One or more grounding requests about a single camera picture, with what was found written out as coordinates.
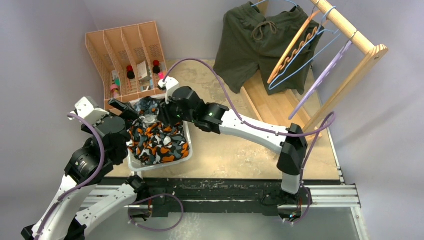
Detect dark leaf print shorts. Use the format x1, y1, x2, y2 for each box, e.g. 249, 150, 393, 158
133, 96, 161, 116

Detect orange camouflage shorts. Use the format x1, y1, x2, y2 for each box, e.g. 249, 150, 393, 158
128, 117, 191, 166

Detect white plastic basket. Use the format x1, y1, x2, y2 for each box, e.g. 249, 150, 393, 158
127, 93, 194, 172

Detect peach plastic desk organizer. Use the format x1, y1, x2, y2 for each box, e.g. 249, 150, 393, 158
85, 21, 168, 111

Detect olive green shorts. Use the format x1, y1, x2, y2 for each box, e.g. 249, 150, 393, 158
213, 2, 311, 95

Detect orange hanger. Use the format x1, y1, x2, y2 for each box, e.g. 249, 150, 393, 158
267, 10, 322, 85

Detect lilac plastic hanger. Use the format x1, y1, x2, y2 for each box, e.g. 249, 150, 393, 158
288, 40, 353, 120

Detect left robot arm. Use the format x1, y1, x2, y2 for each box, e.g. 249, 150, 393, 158
21, 96, 149, 240

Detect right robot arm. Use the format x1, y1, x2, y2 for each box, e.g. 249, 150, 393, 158
157, 86, 308, 204

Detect pink small bottle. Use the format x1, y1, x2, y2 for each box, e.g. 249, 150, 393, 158
110, 83, 121, 99

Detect red black marker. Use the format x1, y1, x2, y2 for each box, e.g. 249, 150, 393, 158
152, 60, 161, 75

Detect white medicine box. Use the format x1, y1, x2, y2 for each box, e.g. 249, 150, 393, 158
137, 61, 151, 82

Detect wooden clothes rack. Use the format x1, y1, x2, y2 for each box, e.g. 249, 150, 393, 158
240, 0, 389, 140

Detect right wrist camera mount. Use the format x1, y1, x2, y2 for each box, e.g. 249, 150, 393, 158
158, 76, 180, 104

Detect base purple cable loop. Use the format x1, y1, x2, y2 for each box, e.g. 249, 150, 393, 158
127, 193, 185, 232

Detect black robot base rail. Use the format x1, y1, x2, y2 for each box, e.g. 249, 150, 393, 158
82, 176, 362, 220

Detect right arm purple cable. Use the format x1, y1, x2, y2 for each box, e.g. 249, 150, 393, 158
162, 58, 337, 226

